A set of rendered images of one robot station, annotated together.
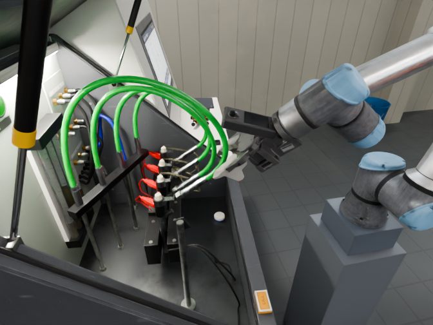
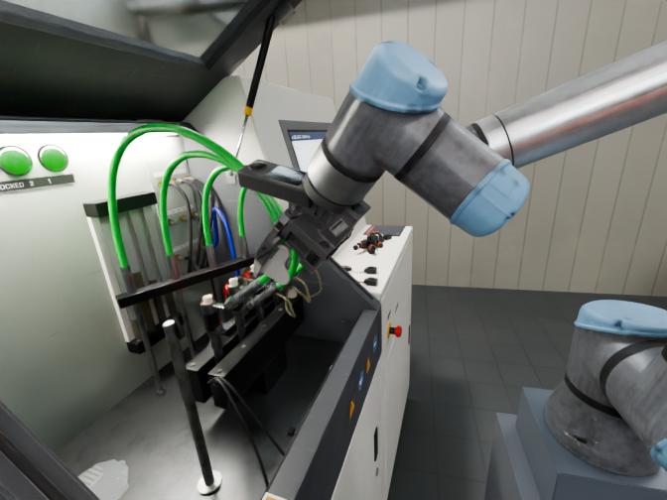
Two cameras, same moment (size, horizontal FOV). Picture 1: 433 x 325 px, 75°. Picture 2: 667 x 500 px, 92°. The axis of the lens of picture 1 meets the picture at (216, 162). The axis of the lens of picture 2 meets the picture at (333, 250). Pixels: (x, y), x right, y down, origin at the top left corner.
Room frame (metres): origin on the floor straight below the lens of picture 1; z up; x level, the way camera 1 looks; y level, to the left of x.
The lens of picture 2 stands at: (0.18, -0.32, 1.38)
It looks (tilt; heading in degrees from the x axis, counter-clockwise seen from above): 19 degrees down; 27
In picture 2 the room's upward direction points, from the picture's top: 4 degrees counter-clockwise
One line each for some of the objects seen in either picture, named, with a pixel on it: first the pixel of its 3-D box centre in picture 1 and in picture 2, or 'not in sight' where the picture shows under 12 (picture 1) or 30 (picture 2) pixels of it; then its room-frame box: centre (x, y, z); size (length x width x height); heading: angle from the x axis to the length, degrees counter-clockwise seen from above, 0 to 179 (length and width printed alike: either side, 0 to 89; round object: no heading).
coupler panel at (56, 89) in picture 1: (73, 126); (184, 216); (0.78, 0.44, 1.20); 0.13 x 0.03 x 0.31; 6
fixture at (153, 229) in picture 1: (167, 219); (256, 350); (0.68, 0.16, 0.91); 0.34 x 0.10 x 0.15; 6
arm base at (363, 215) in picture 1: (366, 201); (604, 408); (0.72, -0.51, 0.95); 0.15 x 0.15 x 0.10
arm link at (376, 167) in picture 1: (379, 175); (624, 349); (0.71, -0.51, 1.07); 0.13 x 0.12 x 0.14; 15
